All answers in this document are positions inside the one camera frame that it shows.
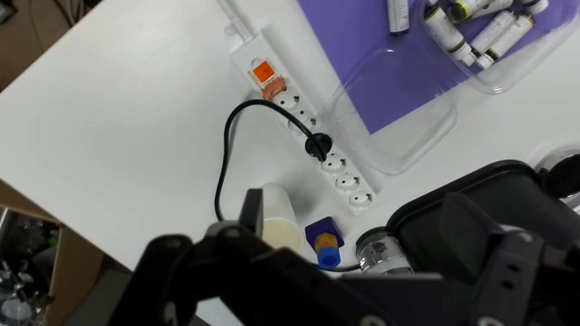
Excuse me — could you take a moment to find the white power strip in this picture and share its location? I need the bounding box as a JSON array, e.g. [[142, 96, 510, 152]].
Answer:
[[229, 29, 381, 217]]

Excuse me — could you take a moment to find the small glass jar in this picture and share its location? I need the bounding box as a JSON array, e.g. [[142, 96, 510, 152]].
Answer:
[[354, 226, 417, 277]]

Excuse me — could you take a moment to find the small clear plastic cap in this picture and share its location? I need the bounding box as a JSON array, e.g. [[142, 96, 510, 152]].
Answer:
[[262, 78, 291, 101]]

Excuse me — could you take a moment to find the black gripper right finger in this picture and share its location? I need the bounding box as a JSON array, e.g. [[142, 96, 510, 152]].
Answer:
[[439, 190, 580, 326]]

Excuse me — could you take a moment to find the purple mat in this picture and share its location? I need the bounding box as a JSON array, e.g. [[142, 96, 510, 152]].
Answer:
[[296, 0, 580, 136]]

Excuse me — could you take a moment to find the white power strip cable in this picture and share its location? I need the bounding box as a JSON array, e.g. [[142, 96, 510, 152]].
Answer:
[[214, 0, 258, 45]]

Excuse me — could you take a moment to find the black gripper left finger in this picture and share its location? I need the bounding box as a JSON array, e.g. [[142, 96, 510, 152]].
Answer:
[[107, 187, 388, 326]]

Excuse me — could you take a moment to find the clear plastic container lid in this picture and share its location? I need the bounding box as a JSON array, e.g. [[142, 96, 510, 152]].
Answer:
[[325, 43, 463, 177]]

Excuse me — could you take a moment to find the brown cardboard box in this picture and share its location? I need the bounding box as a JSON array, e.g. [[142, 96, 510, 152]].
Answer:
[[0, 179, 109, 326]]

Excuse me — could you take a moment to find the white paper cup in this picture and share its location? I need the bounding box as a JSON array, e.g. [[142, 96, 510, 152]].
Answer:
[[256, 183, 303, 254]]

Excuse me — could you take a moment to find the white tube with dark cap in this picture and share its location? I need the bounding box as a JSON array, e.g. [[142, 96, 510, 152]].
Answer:
[[387, 0, 414, 34], [477, 14, 537, 71], [423, 5, 477, 63], [523, 0, 552, 18], [470, 7, 521, 60], [450, 0, 515, 24]]

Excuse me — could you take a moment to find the black power cable with plug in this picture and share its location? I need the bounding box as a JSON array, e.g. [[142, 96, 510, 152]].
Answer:
[[214, 98, 365, 272]]

